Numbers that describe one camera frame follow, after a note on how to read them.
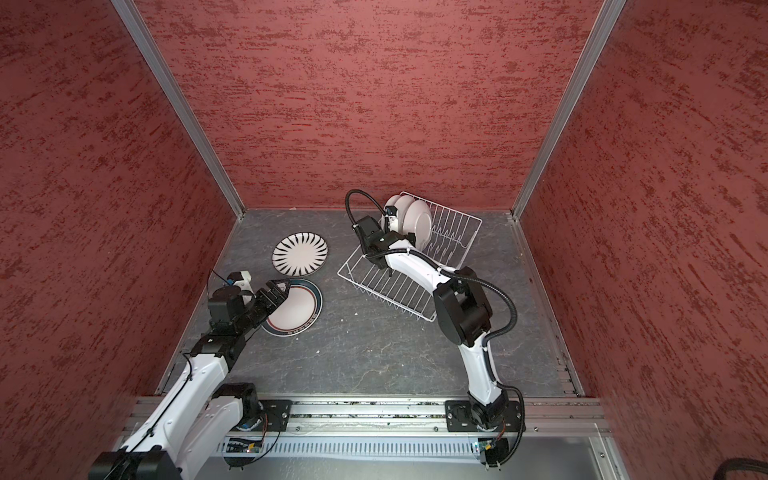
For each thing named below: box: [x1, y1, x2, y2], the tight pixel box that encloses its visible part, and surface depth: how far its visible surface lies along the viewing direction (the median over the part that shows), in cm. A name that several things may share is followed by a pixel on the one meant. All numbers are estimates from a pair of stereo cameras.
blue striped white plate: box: [271, 232, 329, 277], surface depth 109 cm
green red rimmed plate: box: [261, 279, 323, 338], surface depth 91 cm
